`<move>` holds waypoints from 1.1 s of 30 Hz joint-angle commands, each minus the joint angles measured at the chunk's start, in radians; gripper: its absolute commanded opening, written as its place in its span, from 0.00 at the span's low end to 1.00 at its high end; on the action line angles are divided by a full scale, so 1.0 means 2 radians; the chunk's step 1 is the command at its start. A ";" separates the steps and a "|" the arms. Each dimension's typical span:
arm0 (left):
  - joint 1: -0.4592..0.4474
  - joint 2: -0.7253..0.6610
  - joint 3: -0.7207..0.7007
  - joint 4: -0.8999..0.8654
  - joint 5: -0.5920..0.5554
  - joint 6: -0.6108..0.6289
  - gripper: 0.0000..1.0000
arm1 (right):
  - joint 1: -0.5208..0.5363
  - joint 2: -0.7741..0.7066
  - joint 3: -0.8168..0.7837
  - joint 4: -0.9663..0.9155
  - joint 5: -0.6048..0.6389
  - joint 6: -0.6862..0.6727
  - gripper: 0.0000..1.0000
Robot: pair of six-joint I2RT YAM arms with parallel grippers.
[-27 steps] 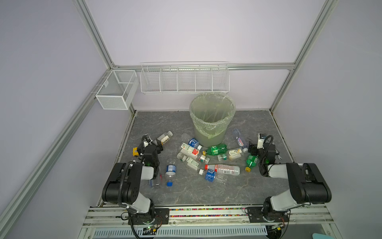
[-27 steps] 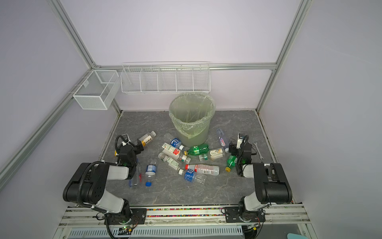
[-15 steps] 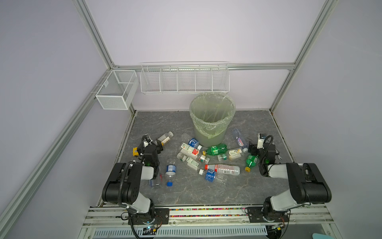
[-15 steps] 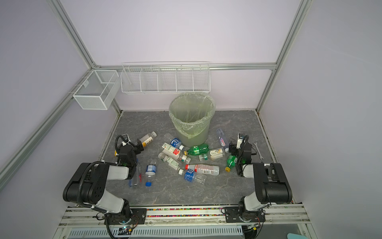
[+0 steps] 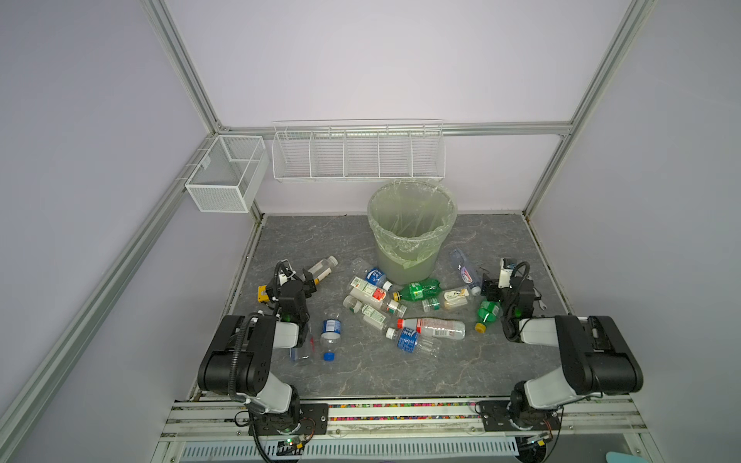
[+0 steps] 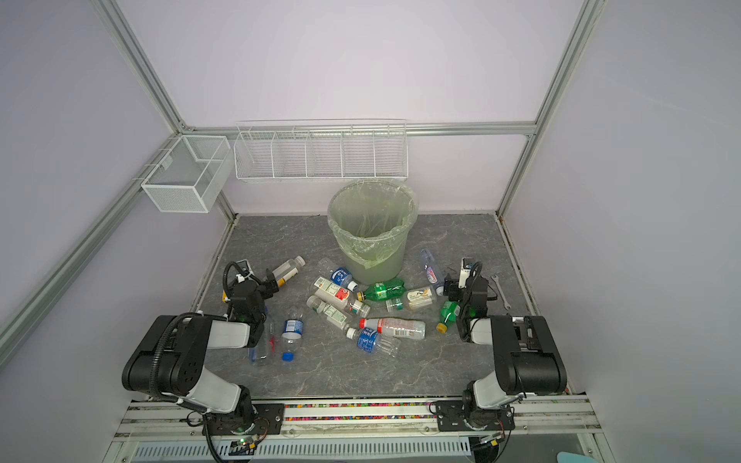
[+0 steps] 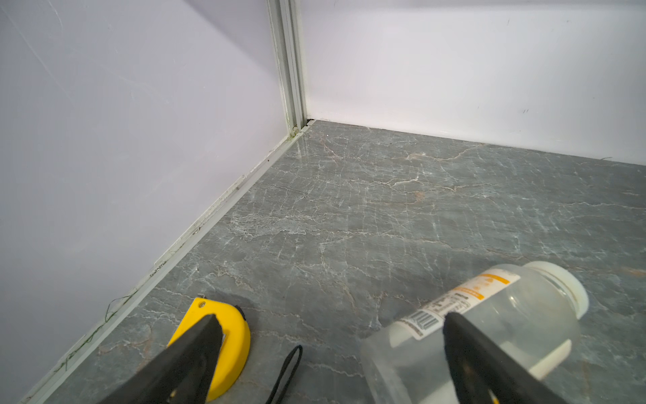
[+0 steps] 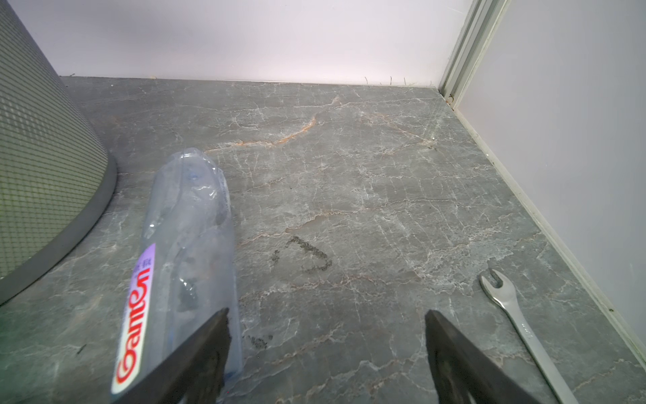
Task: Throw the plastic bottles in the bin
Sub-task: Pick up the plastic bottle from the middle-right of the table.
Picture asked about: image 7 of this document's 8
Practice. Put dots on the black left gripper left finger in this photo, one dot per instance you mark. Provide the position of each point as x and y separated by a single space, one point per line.
182 373

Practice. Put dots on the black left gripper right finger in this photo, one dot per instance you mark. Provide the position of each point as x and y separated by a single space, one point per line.
482 372

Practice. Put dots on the yellow tape measure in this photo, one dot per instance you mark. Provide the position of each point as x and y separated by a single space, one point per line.
236 342

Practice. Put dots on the clear bottle yellow label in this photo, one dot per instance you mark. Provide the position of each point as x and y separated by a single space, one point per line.
532 312

